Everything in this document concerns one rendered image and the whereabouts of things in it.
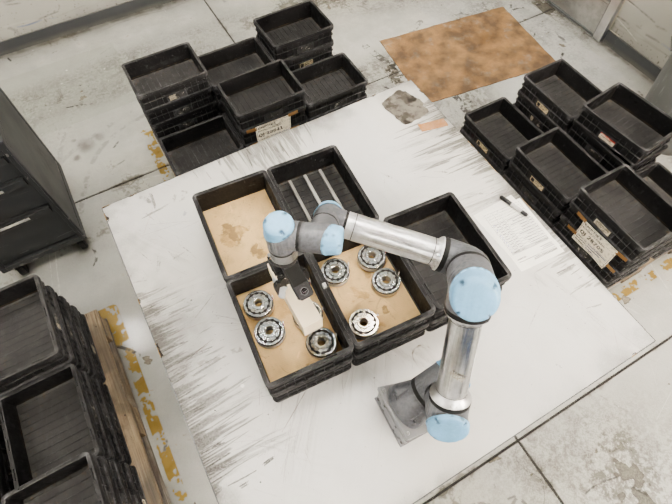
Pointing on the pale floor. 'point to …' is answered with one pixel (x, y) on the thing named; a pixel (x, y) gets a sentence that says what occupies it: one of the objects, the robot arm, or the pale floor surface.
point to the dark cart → (31, 196)
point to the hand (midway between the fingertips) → (294, 292)
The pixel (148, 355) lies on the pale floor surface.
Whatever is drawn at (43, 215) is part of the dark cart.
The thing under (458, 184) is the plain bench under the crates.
